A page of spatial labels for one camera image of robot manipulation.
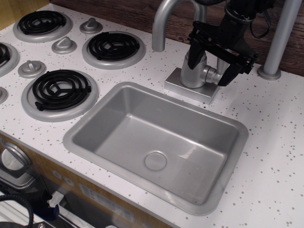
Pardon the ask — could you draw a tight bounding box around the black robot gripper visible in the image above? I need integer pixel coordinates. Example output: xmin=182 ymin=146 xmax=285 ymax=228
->
xmin=188 ymin=6 xmax=259 ymax=86

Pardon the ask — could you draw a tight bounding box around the silver faucet lever handle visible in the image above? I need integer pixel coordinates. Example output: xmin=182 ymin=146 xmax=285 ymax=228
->
xmin=217 ymin=57 xmax=230 ymax=75

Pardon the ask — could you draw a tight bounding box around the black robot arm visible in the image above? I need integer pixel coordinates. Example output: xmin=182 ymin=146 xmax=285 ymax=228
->
xmin=188 ymin=0 xmax=275 ymax=86

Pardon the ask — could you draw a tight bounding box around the grey vertical support pole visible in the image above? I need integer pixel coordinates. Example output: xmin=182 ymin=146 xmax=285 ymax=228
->
xmin=257 ymin=0 xmax=302 ymax=81

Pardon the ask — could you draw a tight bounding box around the silver toy faucet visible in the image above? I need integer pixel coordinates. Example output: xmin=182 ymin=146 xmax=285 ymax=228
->
xmin=152 ymin=0 xmax=222 ymax=105

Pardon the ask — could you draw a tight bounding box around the grey plastic sink basin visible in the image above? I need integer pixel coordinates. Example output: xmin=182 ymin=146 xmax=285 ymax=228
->
xmin=63 ymin=82 xmax=248 ymax=216

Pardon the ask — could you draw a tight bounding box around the back right stove burner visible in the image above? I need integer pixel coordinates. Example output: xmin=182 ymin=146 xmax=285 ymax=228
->
xmin=82 ymin=31 xmax=146 ymax=70

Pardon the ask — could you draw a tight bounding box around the silver stove knob top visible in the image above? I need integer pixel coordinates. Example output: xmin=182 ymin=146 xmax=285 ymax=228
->
xmin=79 ymin=18 xmax=103 ymax=34

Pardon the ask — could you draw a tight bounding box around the silver stove knob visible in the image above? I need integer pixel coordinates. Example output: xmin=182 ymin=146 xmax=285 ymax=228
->
xmin=51 ymin=37 xmax=77 ymax=55
xmin=18 ymin=60 xmax=46 ymax=78
xmin=79 ymin=18 xmax=103 ymax=34

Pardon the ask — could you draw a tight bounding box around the silver stove knob middle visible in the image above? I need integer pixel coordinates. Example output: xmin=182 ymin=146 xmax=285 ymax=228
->
xmin=51 ymin=37 xmax=77 ymax=55

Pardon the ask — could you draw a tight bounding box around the front right stove burner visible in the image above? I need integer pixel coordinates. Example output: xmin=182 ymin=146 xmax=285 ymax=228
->
xmin=21 ymin=69 xmax=99 ymax=123

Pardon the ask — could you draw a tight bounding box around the back left stove burner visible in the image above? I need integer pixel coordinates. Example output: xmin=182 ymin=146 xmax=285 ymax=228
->
xmin=13 ymin=10 xmax=73 ymax=43

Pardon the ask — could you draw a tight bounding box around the silver stove knob lower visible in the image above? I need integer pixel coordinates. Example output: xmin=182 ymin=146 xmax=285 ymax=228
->
xmin=18 ymin=60 xmax=46 ymax=78

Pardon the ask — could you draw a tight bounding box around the left edge stove burner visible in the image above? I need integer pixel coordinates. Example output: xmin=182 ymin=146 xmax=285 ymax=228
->
xmin=0 ymin=42 xmax=19 ymax=77

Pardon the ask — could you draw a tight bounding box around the silver stove knob left edge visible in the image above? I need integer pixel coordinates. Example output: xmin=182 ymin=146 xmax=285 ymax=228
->
xmin=0 ymin=87 xmax=8 ymax=104

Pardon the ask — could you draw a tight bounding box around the blue clamp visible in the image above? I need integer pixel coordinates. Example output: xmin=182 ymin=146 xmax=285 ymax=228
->
xmin=44 ymin=205 xmax=60 ymax=221

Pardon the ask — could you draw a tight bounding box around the silver oven dial knob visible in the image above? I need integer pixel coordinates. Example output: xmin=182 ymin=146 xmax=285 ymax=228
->
xmin=0 ymin=142 xmax=31 ymax=178

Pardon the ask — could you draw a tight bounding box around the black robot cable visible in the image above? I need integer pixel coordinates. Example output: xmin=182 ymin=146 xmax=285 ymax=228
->
xmin=249 ymin=9 xmax=272 ymax=39

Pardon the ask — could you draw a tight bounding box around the black cable lower left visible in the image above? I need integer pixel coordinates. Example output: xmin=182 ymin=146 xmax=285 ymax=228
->
xmin=0 ymin=193 xmax=36 ymax=225

